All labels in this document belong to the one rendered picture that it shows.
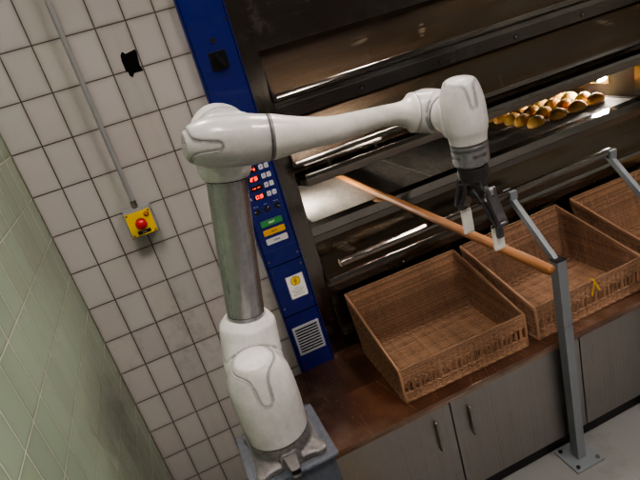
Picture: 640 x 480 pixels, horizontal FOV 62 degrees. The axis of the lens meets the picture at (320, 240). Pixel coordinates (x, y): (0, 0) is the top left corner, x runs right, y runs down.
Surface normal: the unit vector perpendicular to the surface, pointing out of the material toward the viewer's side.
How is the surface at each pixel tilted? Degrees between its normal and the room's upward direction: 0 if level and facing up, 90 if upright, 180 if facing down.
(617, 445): 0
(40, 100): 90
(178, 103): 90
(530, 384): 90
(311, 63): 70
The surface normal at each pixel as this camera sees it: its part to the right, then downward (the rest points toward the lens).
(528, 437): 0.33, 0.28
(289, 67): 0.22, -0.04
